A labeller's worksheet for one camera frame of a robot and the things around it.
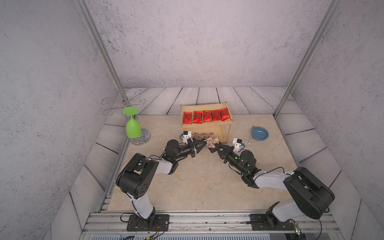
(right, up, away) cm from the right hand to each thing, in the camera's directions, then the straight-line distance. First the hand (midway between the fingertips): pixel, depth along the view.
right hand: (214, 145), depth 79 cm
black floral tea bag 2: (-1, +3, +28) cm, 28 cm away
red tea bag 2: (-9, +15, +10) cm, 20 cm away
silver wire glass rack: (-47, +1, +32) cm, 57 cm away
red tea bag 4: (+3, +17, +11) cm, 20 cm away
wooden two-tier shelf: (+1, +15, +10) cm, 18 cm away
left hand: (-3, 0, 0) cm, 4 cm away
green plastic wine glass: (-44, +9, +4) cm, 45 cm away
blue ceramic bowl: (+36, +5, +29) cm, 46 cm away
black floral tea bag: (-9, +3, +26) cm, 27 cm away
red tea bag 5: (+8, +17, +10) cm, 21 cm away
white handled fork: (+27, -1, +26) cm, 37 cm away
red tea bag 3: (-3, +16, +10) cm, 19 cm away
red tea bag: (-15, +15, +10) cm, 23 cm away
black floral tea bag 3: (-1, +1, +2) cm, 3 cm away
